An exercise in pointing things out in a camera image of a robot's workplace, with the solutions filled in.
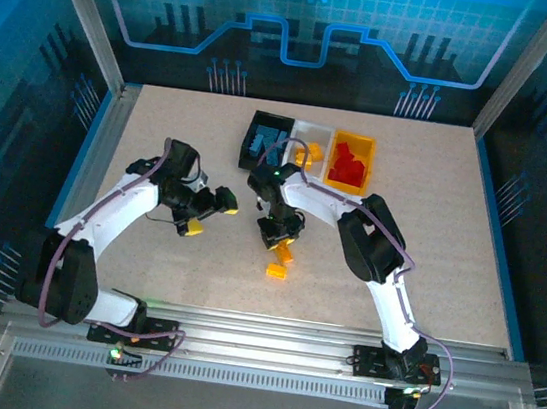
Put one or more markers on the yellow lego brick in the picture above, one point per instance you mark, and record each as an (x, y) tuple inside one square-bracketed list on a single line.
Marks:
[(313, 152), (285, 255), (277, 271), (302, 158)]

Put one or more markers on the small blue lego brick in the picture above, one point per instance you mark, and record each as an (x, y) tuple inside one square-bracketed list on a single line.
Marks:
[(265, 141)]

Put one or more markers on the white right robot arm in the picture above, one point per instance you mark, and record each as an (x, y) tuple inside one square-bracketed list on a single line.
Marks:
[(314, 202)]

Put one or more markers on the black plastic bin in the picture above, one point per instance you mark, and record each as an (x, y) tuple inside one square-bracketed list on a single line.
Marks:
[(246, 160)]

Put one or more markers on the white plastic bin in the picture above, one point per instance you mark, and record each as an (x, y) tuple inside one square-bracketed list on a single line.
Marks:
[(313, 131)]

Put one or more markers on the yellow plastic bin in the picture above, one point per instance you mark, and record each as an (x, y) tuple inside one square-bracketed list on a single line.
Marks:
[(369, 149)]

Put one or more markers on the black base controller box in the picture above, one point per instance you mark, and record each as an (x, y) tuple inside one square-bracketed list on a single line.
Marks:
[(129, 361), (398, 403)]

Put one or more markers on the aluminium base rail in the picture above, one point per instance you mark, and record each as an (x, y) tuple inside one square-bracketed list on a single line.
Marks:
[(261, 336)]

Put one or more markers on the aluminium side rail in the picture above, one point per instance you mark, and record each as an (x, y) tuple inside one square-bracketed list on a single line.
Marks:
[(105, 142)]

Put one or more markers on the black left mount plate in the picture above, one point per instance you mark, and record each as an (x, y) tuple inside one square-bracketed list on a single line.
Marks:
[(160, 333)]

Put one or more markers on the black mount plate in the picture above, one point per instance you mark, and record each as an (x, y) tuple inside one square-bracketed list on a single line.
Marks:
[(160, 333), (366, 360)]

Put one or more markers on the black right mount plate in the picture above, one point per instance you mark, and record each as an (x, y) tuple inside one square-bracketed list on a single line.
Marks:
[(366, 360)]

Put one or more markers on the aluminium frame post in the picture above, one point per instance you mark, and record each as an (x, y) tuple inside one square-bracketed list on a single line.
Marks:
[(84, 13), (528, 66)]

